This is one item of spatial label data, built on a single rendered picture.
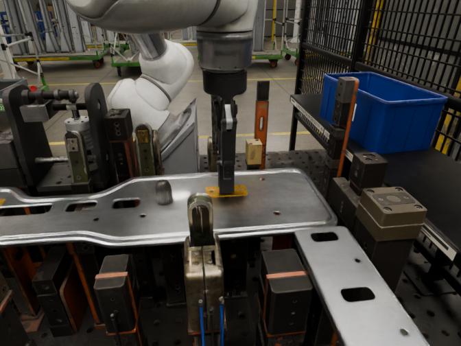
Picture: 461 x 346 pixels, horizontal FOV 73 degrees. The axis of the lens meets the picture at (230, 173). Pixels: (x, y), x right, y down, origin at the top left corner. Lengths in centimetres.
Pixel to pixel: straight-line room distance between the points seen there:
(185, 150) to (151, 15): 83
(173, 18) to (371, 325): 44
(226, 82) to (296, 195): 28
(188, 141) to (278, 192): 56
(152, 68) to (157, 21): 87
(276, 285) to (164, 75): 94
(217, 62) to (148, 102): 76
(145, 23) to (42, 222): 43
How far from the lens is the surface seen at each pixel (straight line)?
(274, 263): 53
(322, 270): 51
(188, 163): 119
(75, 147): 76
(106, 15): 36
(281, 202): 63
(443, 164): 85
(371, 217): 59
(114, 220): 62
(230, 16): 48
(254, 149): 72
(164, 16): 38
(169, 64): 124
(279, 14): 1285
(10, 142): 86
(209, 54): 51
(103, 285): 52
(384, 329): 47
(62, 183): 86
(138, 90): 125
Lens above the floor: 136
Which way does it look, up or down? 29 degrees down
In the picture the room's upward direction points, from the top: straight up
